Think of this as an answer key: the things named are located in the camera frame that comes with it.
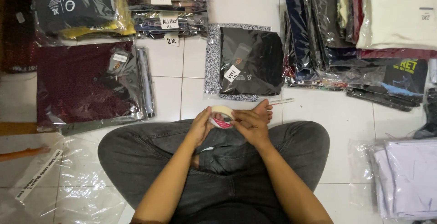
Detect person's left hand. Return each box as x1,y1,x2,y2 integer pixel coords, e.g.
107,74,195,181
186,106,214,148

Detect person's right hand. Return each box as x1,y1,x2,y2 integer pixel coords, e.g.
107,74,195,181
229,109,273,149

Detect beige masking tape roll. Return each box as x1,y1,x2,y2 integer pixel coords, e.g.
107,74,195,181
208,105,236,130

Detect person's bare foot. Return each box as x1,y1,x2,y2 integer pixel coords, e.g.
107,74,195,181
250,99,274,124

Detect white paper vest label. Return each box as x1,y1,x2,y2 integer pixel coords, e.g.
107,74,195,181
223,64,241,83

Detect black bagged vest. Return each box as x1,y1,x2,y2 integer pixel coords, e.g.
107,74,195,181
218,27,285,97

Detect black white patterned bagged garment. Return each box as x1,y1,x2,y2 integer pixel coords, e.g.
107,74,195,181
204,23,272,102

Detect small white paper label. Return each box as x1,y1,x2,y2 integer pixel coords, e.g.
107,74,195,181
164,33,180,46

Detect person's grey jeans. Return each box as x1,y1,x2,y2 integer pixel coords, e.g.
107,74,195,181
97,119,330,224

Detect heap of dark bagged garments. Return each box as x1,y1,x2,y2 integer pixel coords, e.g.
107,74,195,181
282,0,437,112

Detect medium white paper label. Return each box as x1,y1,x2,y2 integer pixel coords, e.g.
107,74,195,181
160,15,180,30

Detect stack of plaid bagged shirts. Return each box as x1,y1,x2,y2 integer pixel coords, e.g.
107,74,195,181
118,0,210,39

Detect yellow bagged garment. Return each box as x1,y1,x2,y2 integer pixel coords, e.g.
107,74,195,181
58,0,137,40

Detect maroon patterned bagged shirt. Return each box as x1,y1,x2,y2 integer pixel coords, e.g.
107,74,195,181
36,41,145,129

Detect black shirt yellow blue print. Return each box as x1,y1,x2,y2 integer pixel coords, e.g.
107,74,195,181
381,59,429,95

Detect empty clear plastic bags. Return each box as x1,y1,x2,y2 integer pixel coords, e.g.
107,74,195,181
0,133,127,224

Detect stack of white bagged garments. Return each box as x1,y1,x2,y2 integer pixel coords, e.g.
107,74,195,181
369,139,437,222

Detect dark grey cloth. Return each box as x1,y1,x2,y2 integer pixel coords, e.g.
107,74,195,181
413,87,437,140

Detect cream white bagged shirt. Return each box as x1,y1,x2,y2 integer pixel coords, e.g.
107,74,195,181
356,0,437,51

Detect black bagged shirt white print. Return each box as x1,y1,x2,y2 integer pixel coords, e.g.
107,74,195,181
34,0,118,35

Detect white paper strip label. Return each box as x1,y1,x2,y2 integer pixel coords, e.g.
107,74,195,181
14,149,64,202

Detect orange stick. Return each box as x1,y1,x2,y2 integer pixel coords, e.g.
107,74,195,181
0,145,52,162

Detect dark red patterned garment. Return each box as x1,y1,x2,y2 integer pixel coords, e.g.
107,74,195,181
2,0,38,74

